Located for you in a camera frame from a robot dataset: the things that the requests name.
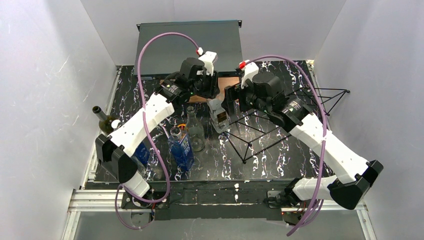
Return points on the silver wrench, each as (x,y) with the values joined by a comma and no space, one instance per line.
(172,121)

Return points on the dark green wine bottle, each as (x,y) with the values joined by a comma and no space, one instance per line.
(107,123)

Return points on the clear round bottle front left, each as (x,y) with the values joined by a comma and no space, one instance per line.
(145,168)

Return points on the clear square bottle black cap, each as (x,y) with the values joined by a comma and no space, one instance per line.
(219,116)

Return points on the clear round glass bottle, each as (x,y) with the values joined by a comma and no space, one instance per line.
(195,130)

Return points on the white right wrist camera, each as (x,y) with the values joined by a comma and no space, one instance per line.
(248,71)

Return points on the wooden board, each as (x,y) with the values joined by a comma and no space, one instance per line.
(228,82)

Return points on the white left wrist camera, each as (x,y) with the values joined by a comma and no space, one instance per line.
(208,58)

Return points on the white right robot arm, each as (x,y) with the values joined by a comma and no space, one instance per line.
(353,174)

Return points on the blue square bottle left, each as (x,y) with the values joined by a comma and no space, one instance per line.
(141,154)

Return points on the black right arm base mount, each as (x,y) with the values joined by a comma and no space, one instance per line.
(280,200)

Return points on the orange small object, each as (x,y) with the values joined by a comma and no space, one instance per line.
(182,126)

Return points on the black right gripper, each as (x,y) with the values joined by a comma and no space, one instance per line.
(238,96)

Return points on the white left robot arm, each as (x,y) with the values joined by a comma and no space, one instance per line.
(114,151)

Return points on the black wire wine rack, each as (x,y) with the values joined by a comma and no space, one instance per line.
(259,134)

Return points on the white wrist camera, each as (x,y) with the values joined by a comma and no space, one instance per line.
(248,71)
(208,58)

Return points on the grey rack-mount device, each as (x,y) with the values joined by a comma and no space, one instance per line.
(166,54)

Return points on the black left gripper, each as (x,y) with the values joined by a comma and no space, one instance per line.
(210,85)

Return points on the blue square bottle front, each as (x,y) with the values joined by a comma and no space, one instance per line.
(180,148)

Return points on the blue square bottle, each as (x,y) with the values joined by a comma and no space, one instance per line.
(141,154)
(180,148)

